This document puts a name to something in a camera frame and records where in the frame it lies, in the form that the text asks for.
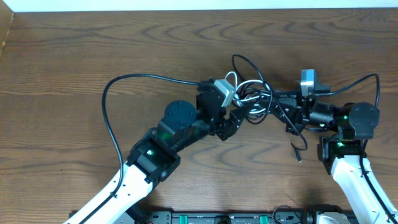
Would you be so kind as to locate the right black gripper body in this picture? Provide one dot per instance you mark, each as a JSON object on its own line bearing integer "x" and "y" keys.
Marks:
{"x": 301, "y": 114}

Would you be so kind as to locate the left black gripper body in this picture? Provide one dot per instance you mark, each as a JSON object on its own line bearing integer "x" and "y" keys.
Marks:
{"x": 223, "y": 133}

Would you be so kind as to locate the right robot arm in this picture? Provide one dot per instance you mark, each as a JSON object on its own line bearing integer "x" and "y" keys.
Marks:
{"x": 343, "y": 154}

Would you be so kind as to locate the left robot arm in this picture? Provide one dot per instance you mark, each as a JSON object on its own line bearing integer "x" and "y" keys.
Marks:
{"x": 155, "y": 156}

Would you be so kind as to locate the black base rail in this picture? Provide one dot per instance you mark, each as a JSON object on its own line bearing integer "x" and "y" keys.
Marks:
{"x": 282, "y": 214}

